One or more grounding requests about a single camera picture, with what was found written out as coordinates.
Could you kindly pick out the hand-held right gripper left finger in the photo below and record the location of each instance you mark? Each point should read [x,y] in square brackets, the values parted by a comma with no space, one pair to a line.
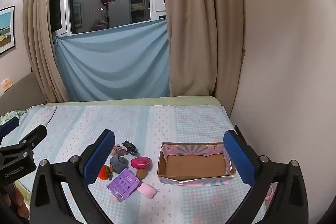
[101,158]

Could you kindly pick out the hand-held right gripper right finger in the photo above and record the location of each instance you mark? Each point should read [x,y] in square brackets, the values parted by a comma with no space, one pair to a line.
[239,158]

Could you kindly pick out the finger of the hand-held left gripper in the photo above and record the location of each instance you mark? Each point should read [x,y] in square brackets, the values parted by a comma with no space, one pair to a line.
[10,125]
[34,134]

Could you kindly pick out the orange and green plush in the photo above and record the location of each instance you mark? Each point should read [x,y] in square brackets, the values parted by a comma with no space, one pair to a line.
[106,172]

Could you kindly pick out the grey fluffy sock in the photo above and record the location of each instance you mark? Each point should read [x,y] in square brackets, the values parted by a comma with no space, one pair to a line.
[119,163]

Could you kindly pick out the purple packet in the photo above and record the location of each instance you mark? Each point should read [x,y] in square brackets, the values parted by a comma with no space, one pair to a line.
[123,184]

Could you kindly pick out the magenta fluffy sock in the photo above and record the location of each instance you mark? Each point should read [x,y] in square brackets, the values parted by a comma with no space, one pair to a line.
[141,162]

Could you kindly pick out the cardboard box with pink print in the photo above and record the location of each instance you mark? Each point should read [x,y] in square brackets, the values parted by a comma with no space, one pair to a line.
[195,165]

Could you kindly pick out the light pink fluffy sock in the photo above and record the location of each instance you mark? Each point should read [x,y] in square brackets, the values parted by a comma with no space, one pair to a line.
[148,189]

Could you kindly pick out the person's left hand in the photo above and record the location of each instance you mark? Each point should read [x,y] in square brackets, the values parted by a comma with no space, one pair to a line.
[17,199]

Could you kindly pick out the green ruffled cloth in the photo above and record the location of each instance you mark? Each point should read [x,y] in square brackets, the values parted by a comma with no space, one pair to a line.
[10,115]

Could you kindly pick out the dark patterned sock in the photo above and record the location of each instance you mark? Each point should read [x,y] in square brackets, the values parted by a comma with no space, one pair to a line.
[131,148]

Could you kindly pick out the beige padded headboard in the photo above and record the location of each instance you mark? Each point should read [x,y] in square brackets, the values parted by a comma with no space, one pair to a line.
[21,90]

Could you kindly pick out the small headboard sticker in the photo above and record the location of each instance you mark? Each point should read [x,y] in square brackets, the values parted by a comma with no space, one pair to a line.
[6,84]

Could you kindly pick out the pink plastic item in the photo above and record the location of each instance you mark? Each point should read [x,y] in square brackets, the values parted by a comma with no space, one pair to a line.
[270,192]

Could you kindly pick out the pale green bed sheet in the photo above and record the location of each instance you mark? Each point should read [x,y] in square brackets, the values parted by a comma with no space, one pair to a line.
[131,100]

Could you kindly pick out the checked blue pink blanket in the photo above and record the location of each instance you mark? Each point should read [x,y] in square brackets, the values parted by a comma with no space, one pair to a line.
[162,124]

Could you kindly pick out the beige curtain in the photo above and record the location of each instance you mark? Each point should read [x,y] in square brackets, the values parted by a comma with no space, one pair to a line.
[204,22]
[42,37]

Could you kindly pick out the light blue hanging cloth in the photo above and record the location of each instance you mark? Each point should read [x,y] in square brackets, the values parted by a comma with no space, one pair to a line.
[113,61]

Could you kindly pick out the framed wall picture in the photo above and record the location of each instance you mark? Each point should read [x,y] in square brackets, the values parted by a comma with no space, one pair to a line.
[6,29]

